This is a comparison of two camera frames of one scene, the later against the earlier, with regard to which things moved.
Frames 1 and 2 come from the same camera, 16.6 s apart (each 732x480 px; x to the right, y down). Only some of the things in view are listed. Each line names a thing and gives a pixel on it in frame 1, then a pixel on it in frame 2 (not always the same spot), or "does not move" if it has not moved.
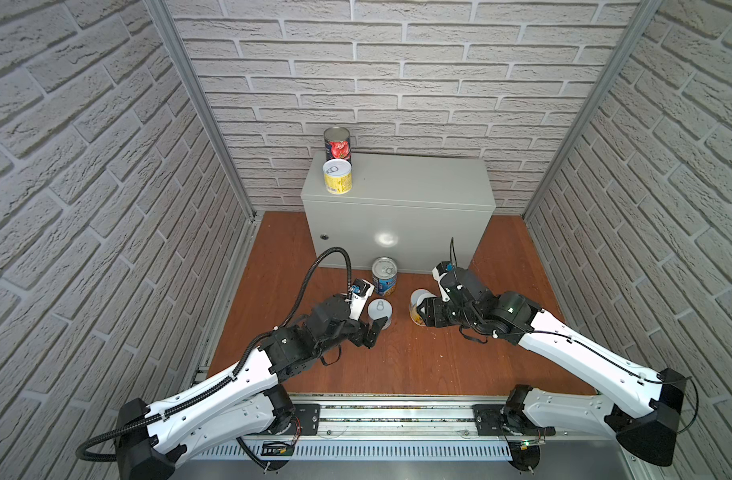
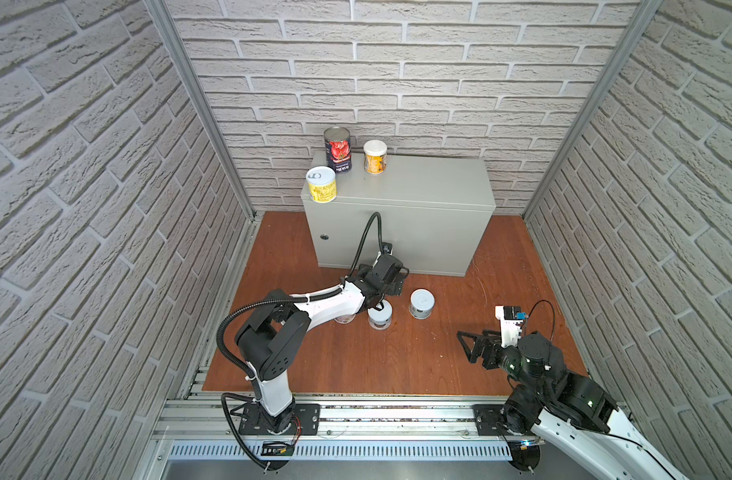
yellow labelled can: [338, 176] → [322, 184]
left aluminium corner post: [165, 22] does not move
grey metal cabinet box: [407, 207] does not move
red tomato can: [337, 142] does not move
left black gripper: [366, 328] → [398, 285]
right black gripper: [434, 312] → [492, 343]
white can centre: [379, 308] does not move
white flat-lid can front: [416, 298] → [375, 156]
